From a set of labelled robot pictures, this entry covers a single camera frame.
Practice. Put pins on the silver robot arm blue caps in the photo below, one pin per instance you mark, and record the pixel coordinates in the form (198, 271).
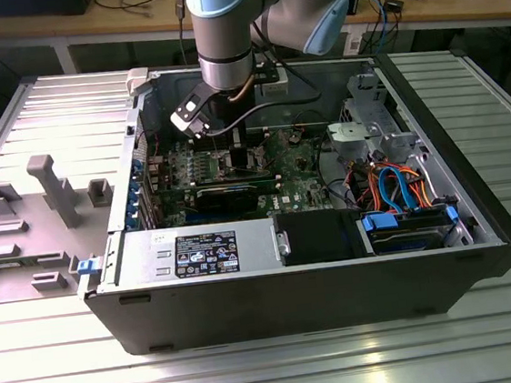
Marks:
(220, 30)

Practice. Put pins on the black RAM slot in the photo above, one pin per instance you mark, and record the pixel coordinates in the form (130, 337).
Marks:
(202, 144)
(203, 148)
(202, 137)
(202, 141)

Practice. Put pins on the black graphics card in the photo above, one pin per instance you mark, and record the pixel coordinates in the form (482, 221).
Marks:
(224, 199)

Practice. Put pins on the green motherboard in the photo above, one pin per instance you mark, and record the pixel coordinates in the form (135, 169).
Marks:
(291, 183)

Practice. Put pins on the light grey case latch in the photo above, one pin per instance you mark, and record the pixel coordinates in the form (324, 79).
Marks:
(138, 80)

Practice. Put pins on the silver metal drive cage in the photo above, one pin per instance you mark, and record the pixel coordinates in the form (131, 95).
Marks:
(350, 133)

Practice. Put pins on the wooden desk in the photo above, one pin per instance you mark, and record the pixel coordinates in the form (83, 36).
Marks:
(105, 26)

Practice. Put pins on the silver power supply with label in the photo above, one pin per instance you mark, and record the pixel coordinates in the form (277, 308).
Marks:
(148, 257)

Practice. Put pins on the small black adapter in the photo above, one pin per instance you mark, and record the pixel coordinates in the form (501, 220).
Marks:
(394, 5)

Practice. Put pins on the grey parts rack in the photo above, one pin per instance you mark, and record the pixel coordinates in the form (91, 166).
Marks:
(82, 237)

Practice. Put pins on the black and grey PC case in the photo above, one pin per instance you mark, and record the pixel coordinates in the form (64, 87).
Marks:
(294, 301)

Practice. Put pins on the blue plastic case latch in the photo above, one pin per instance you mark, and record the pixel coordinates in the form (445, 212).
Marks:
(87, 267)

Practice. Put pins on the hard disk in blue carrier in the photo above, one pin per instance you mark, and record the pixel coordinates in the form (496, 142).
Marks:
(407, 242)

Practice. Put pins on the black box on desk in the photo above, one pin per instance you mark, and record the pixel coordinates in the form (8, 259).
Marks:
(12, 6)

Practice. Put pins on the black and white wrist camera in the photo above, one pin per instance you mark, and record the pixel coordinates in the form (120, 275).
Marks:
(187, 111)

